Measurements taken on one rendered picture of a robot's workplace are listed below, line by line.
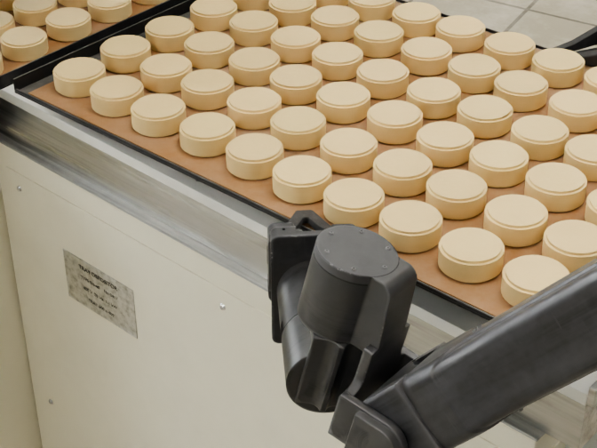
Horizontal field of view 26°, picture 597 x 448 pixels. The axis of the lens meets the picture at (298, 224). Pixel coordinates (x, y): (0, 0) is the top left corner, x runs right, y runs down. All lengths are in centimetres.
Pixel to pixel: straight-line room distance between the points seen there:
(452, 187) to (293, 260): 17
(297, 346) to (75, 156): 50
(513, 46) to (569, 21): 231
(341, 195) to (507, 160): 15
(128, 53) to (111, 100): 9
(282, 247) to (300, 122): 22
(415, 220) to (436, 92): 21
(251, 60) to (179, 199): 15
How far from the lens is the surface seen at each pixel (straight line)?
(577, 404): 101
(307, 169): 108
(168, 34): 132
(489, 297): 97
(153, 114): 117
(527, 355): 80
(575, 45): 133
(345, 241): 86
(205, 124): 115
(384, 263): 85
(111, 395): 148
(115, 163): 127
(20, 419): 166
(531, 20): 358
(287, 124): 115
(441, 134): 113
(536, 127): 115
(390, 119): 115
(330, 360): 88
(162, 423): 143
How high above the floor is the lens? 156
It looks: 35 degrees down
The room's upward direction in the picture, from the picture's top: straight up
